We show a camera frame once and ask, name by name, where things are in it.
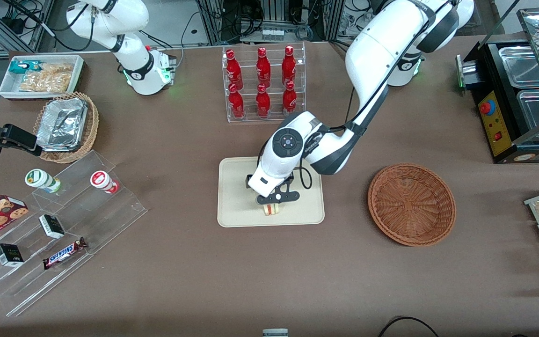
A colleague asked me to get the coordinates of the stack of foil trays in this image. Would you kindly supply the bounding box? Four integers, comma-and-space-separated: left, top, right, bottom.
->
36, 98, 88, 152

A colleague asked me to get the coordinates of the oval wicker basket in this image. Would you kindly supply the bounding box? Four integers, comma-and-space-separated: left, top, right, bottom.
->
33, 92, 100, 164

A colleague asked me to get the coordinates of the clear bag of chips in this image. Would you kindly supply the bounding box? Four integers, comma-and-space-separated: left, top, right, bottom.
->
19, 63, 74, 93

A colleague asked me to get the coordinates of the clear acrylic stepped stand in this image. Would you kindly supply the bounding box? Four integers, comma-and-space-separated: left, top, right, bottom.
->
0, 150, 148, 317

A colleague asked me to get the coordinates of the round brown wicker basket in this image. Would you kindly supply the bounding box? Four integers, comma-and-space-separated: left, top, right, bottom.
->
368, 163, 457, 247

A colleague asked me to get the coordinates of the red lidded yogurt cup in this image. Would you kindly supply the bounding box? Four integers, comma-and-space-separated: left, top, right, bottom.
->
90, 171, 119, 194

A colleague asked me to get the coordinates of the green snack packet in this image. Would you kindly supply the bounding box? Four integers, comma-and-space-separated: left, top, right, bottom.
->
9, 61, 42, 75

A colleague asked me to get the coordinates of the aluminium frame rack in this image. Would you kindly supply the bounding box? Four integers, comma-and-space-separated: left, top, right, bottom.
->
197, 0, 346, 45

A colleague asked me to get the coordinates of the red cola bottle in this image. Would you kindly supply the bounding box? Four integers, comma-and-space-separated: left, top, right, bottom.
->
228, 84, 245, 119
283, 81, 298, 115
226, 50, 243, 89
256, 84, 271, 118
256, 47, 271, 87
282, 45, 297, 85

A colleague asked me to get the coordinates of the black floor cable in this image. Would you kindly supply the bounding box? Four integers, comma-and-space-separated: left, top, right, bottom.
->
378, 317, 440, 337

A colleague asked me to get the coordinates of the small black box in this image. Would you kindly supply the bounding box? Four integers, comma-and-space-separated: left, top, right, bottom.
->
0, 243, 24, 267
39, 214, 65, 239

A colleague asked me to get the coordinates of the white rectangular bin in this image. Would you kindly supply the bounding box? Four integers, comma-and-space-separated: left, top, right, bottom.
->
0, 54, 85, 101

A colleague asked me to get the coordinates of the snickers chocolate bar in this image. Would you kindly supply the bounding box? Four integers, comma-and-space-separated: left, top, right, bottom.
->
43, 237, 87, 270

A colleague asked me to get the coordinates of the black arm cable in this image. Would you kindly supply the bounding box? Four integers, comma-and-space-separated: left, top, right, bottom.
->
299, 0, 455, 190

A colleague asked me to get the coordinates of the beige rectangular tray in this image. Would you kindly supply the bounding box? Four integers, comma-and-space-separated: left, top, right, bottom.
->
217, 156, 325, 228

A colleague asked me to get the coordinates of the black food warmer machine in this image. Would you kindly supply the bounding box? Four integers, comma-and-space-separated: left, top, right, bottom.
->
456, 7, 539, 164

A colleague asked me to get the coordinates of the green lidded yogurt cup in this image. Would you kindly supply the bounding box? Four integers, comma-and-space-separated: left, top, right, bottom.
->
25, 169, 61, 193

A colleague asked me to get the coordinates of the clear acrylic bottle rack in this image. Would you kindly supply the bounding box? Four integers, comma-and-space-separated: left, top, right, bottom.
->
222, 42, 306, 124

